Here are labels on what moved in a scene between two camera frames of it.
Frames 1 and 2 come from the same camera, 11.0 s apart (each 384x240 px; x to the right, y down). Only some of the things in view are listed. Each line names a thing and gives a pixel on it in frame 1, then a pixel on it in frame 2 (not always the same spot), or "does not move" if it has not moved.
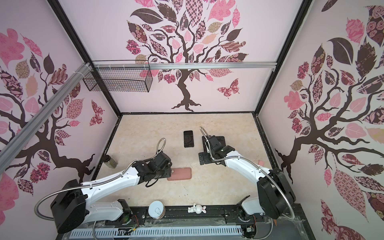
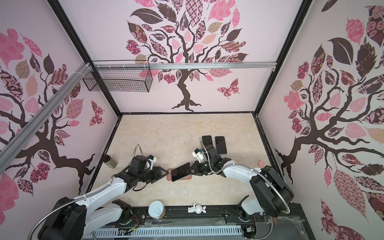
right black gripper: (206, 159) -> (197, 168)
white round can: (156, 209) does not move
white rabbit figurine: (198, 209) does not move
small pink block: (261, 163) does not move
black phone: (188, 138) -> (180, 172)
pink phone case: (180, 173) does not move
